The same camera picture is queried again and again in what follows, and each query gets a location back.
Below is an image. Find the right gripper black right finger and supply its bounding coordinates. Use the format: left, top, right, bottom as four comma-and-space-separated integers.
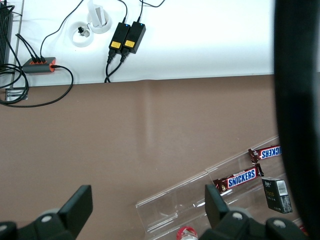
199, 184, 252, 240

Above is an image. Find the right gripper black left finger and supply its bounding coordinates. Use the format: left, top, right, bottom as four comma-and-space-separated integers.
33, 184, 94, 240

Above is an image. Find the clear acrylic stepped display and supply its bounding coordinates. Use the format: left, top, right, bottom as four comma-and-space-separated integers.
135, 134, 305, 234

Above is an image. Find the Snickers chocolate bar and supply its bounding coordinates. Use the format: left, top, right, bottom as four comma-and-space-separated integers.
212, 163, 266, 196
247, 145, 282, 162

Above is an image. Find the red lidded snack can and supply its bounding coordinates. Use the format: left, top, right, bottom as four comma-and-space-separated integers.
176, 225, 200, 240

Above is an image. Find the small black box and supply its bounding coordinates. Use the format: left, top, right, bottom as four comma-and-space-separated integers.
261, 176, 294, 214

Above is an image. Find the grey orange USB hub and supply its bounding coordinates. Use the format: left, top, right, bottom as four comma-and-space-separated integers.
21, 56, 57, 75

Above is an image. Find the black power adapter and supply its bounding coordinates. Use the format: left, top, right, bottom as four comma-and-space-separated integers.
108, 21, 131, 52
122, 21, 147, 55

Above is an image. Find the thin black adapter lead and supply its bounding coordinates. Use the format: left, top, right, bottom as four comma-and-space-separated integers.
39, 0, 129, 58

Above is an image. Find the aluminium profile strip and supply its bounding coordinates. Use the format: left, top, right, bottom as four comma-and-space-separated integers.
10, 0, 26, 89

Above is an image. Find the black ribbed device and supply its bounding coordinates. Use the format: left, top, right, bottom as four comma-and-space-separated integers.
0, 4, 15, 66

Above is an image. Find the black looped cable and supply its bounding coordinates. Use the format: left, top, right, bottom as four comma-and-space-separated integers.
0, 63, 75, 109

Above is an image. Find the grey metal bracket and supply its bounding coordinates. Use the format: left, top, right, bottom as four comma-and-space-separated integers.
4, 88, 29, 102

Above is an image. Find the black adapter power cord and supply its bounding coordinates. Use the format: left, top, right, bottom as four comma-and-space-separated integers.
104, 48, 118, 84
106, 49, 131, 84

